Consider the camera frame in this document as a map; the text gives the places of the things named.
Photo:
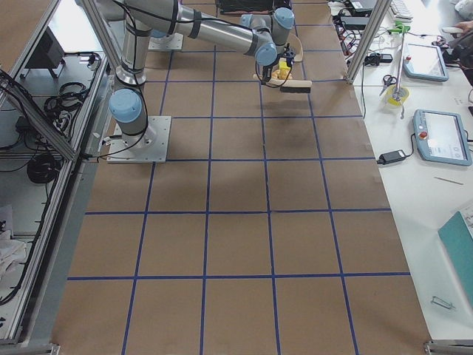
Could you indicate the black power brick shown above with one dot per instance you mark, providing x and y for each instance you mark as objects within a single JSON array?
[{"x": 391, "y": 157}]

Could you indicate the twisted bread croissant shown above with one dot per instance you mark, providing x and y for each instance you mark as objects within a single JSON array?
[{"x": 281, "y": 75}]

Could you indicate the teal notebook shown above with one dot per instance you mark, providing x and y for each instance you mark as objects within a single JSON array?
[{"x": 457, "y": 241}]

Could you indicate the teach pendant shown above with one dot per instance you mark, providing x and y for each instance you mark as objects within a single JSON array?
[
  {"x": 440, "y": 137},
  {"x": 424, "y": 62}
]

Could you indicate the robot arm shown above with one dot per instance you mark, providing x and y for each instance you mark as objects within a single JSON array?
[
  {"x": 263, "y": 37},
  {"x": 159, "y": 36}
]

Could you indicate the beige plastic dustpan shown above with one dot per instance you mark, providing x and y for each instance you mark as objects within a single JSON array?
[{"x": 296, "y": 46}]

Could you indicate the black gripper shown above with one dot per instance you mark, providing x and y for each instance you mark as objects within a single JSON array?
[{"x": 267, "y": 69}]

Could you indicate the scissors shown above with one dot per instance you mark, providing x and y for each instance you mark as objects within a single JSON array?
[{"x": 388, "y": 80}]

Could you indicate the near teach pendant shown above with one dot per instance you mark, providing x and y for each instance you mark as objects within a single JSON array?
[{"x": 440, "y": 137}]

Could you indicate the white brush black bristles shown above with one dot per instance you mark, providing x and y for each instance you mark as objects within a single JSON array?
[{"x": 296, "y": 86}]

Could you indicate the aluminium frame post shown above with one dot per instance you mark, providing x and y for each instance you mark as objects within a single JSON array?
[{"x": 377, "y": 15}]

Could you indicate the yellow tape roll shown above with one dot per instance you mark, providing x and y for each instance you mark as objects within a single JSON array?
[{"x": 395, "y": 99}]

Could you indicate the far teach pendant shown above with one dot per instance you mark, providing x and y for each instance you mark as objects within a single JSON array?
[{"x": 424, "y": 62}]

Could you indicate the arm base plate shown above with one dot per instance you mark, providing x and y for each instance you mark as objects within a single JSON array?
[
  {"x": 176, "y": 44},
  {"x": 152, "y": 147}
]

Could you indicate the yellow sponge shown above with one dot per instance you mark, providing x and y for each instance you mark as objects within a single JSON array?
[{"x": 283, "y": 67}]

